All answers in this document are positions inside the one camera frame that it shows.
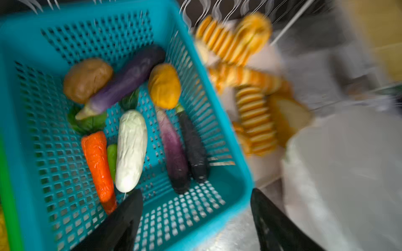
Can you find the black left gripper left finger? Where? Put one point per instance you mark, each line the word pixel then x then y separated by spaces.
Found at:
pixel 118 231

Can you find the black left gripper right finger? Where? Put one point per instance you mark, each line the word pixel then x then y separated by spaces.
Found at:
pixel 276 232

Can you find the white plastic bag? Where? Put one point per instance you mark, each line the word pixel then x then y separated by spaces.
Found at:
pixel 342 180

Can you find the yellow orange pepper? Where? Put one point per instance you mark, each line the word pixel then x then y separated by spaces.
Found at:
pixel 164 86

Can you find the green chili pepper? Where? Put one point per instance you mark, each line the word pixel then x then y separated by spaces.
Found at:
pixel 112 159

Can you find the orange carrot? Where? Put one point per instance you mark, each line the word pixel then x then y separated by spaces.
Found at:
pixel 94 148

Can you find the dark purple eggplant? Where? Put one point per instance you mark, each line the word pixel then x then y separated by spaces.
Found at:
pixel 175 157

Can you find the black eggplant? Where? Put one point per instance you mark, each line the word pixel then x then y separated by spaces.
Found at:
pixel 194 147

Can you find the knotted round bun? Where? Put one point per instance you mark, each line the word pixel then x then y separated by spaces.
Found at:
pixel 243 138

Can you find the green plastic basket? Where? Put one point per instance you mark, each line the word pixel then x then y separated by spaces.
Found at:
pixel 8 203

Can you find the oval golden bread loaf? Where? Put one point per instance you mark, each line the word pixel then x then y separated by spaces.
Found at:
pixel 289 117

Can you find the striped bread roll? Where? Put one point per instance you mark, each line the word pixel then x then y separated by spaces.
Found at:
pixel 255 120

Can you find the brown potato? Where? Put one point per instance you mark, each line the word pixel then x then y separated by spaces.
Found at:
pixel 86 78

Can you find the long striped bread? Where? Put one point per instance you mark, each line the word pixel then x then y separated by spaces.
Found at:
pixel 223 75

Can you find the beige bread tray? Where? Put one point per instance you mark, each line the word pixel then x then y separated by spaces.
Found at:
pixel 217 42

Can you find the pumpkin shaped bread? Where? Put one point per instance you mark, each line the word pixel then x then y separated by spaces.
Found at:
pixel 254 31

